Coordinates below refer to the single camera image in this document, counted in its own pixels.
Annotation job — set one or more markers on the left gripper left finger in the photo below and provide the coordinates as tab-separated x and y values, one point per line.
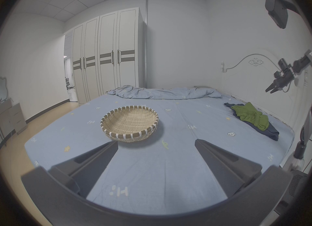
97	164

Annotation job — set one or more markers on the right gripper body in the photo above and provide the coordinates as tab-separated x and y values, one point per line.
285	77

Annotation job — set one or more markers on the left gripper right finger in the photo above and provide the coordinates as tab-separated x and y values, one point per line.
219	164

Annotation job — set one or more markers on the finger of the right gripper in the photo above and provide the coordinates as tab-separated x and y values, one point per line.
277	89
272	86

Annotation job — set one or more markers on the green shorts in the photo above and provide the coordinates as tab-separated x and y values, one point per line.
251	116

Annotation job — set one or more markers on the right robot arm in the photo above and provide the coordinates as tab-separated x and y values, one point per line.
303	64

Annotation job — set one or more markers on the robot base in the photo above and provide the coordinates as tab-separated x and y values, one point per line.
297	188

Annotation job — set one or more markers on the round woven basket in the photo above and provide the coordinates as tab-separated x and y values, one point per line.
129	120

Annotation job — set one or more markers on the bed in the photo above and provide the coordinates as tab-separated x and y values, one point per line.
170	122

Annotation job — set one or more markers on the dark blue printed T-shirt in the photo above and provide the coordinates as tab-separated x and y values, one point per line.
271	133

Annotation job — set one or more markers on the grey bedside table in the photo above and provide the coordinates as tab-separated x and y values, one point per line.
202	87

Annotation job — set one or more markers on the grey chest of drawers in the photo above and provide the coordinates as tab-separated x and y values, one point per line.
19	117

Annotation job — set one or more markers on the pale blue quilt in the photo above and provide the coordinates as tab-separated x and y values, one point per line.
158	94

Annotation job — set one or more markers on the grey dressing table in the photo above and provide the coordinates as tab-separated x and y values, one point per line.
4	115

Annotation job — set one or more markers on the white wardrobe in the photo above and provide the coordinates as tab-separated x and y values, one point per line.
107	56

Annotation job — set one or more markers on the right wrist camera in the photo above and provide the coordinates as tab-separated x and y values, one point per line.
283	63

